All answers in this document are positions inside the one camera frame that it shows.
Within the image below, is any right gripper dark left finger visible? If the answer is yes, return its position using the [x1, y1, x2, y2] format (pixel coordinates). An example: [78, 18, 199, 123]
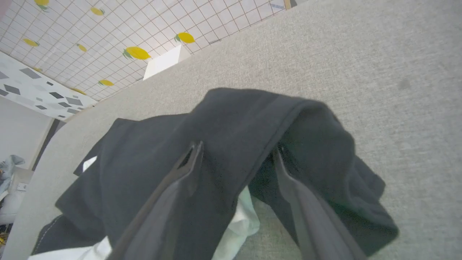
[108, 141, 204, 260]

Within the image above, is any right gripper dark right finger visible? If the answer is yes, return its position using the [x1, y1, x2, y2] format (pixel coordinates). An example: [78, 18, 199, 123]
[273, 147, 367, 260]

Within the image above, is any white T-shirt with black sleeves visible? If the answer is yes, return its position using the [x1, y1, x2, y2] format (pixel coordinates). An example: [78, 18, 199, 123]
[28, 87, 400, 260]

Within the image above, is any white box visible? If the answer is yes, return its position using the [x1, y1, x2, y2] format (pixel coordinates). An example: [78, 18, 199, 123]
[143, 44, 191, 81]

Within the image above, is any white cabinet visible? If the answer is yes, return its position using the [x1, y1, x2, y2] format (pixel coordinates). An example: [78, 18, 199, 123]
[0, 167, 35, 225]

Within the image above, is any light blue clothing pile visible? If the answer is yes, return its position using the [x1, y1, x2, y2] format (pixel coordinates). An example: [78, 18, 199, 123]
[0, 155, 25, 195]

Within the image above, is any grey fabric upholstered surface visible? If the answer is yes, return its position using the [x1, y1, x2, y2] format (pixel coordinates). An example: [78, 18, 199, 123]
[2, 0, 462, 260]

